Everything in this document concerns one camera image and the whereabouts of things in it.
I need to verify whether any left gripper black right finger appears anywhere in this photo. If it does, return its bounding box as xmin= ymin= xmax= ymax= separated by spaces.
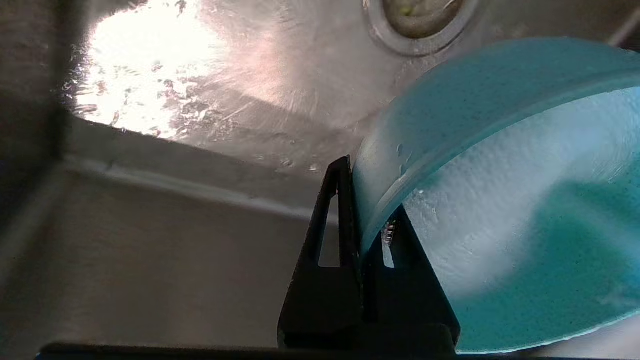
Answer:
xmin=345 ymin=207 xmax=462 ymax=351

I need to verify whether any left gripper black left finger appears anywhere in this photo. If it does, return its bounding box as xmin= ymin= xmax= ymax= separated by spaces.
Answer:
xmin=277 ymin=156 xmax=365 ymax=350

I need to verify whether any teal bowl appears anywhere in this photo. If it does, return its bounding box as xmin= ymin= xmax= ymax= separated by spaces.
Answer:
xmin=352 ymin=36 xmax=640 ymax=356

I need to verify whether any stainless steel sink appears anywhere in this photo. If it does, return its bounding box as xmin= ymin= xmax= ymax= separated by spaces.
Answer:
xmin=0 ymin=0 xmax=640 ymax=360

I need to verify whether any metal sink drain strainer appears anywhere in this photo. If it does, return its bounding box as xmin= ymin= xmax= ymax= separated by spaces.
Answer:
xmin=362 ymin=0 xmax=481 ymax=57

